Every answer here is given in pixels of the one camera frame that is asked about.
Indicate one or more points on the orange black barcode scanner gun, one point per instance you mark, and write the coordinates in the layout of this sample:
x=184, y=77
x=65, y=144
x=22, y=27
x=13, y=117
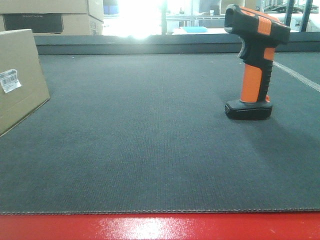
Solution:
x=260, y=34

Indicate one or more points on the brown cardboard package box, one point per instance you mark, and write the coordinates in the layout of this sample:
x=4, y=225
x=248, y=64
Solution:
x=18, y=51

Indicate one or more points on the upper stacked cardboard box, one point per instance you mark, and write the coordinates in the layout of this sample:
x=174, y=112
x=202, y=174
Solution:
x=93, y=8

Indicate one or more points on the stacked cardboard box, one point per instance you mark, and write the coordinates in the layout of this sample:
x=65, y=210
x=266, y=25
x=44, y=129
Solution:
x=93, y=8
x=52, y=24

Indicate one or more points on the lower stacked cardboard box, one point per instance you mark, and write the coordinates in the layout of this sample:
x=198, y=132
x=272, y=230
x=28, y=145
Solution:
x=52, y=24

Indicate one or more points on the dark grey fabric mat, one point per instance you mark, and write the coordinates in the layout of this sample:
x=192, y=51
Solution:
x=148, y=133

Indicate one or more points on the white barcode shipping label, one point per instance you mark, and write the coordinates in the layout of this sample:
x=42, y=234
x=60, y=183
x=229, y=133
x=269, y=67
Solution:
x=9, y=80

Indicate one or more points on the dark raised conveyor edge rail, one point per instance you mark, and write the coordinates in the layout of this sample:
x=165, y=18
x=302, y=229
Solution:
x=154, y=44

